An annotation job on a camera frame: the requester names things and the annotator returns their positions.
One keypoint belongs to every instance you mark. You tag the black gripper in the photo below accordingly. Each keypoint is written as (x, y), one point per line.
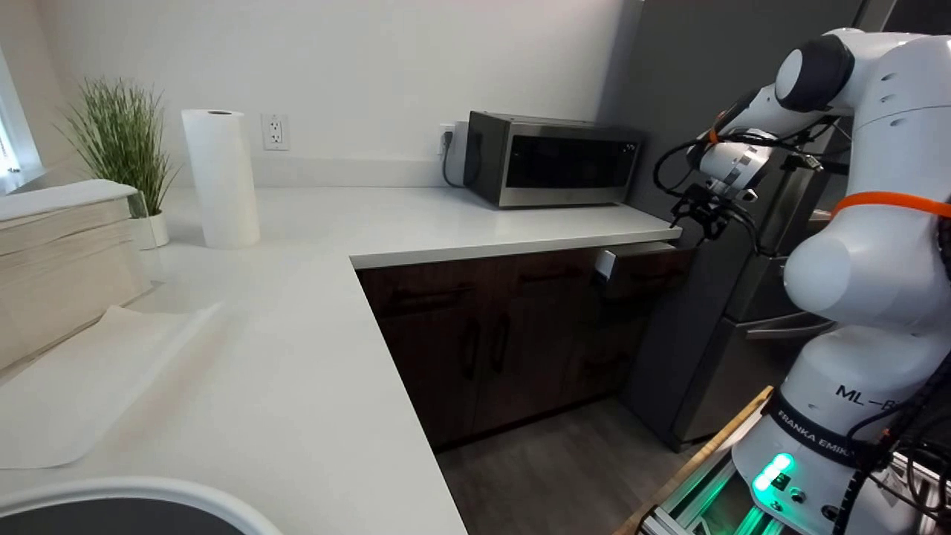
(721, 201)

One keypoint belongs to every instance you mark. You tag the round grey white-rimmed tray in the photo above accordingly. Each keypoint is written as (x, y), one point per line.
(119, 522)

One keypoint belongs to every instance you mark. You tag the white drying mat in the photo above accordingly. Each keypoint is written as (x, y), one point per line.
(90, 387)

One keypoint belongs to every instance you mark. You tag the bright window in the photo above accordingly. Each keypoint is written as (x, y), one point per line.
(14, 150)

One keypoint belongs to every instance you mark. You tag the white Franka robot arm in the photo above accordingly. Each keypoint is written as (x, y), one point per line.
(873, 268)

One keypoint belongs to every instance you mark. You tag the beige rectangular box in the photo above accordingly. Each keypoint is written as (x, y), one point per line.
(60, 268)

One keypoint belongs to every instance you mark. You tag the green grass plant white pot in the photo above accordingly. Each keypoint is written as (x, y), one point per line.
(122, 138)

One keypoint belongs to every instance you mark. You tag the long dark wood base cabinet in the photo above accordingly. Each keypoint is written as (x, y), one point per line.
(448, 367)

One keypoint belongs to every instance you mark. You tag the white paper towel roll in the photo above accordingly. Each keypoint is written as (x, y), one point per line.
(220, 180)

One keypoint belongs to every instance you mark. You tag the grey stainless refrigerator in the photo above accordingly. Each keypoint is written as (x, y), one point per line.
(694, 338)

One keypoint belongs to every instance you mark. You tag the white wall outlet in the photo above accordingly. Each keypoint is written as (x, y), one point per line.
(274, 133)

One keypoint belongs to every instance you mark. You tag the dark wood white-lined drawer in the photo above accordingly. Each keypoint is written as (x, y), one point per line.
(644, 278)

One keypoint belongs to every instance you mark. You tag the stainless steel microwave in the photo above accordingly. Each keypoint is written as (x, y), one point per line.
(537, 158)

